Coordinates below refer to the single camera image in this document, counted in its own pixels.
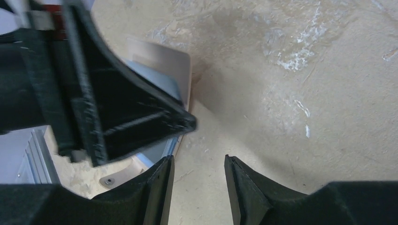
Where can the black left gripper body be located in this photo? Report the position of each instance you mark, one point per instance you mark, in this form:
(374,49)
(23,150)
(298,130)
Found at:
(44,77)

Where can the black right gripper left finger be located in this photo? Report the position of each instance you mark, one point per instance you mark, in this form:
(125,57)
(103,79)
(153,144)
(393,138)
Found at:
(143,200)

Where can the aluminium frame rail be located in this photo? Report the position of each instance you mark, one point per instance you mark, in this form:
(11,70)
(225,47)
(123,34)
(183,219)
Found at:
(37,166)

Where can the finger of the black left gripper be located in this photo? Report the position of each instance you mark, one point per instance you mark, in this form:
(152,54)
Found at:
(119,112)

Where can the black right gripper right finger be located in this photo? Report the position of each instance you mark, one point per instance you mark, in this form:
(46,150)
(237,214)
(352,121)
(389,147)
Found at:
(258,200)

